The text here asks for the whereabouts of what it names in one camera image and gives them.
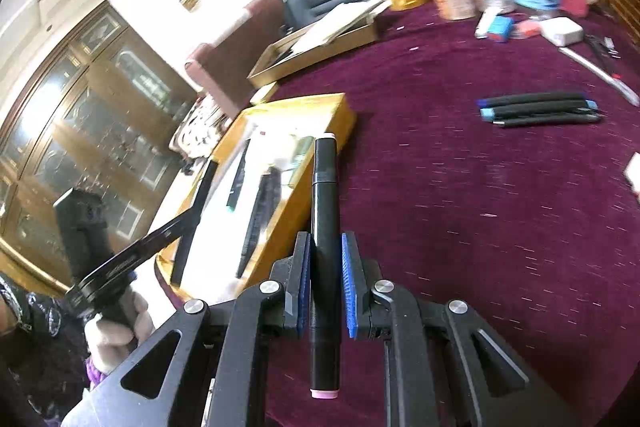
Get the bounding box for wooden glass cabinet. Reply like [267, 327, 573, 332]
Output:
[1, 2, 196, 294]

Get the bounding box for black marker light-blue cap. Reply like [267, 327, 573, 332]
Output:
[480, 98, 599, 121]

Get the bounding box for black marker yellow cap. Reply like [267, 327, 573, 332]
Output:
[494, 113, 602, 129]

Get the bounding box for black marker green caps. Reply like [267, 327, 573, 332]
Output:
[226, 139, 250, 211]

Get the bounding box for left white-gloved hand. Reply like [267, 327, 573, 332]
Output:
[84, 289, 155, 375]

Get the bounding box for white power adapter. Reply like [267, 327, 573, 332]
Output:
[539, 17, 584, 48]

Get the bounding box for black marker blue cap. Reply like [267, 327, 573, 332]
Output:
[477, 91, 586, 108]

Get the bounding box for brown cardboard box with papers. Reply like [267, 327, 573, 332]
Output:
[248, 0, 390, 88]

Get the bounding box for blue small box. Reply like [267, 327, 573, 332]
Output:
[486, 15, 514, 42]

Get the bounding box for black marker pink cap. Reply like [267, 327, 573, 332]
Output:
[309, 133, 342, 400]

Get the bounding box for yellow-taped white tray box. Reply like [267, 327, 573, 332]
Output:
[153, 93, 356, 308]

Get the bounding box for black marker yellow ends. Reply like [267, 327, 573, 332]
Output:
[236, 166, 281, 279]

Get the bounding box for maroon armchair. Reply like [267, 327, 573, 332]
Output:
[184, 0, 285, 119]

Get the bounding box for white bottle red label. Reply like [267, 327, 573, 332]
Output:
[624, 152, 640, 200]

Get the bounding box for white utility knife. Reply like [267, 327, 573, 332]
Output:
[559, 46, 640, 107]

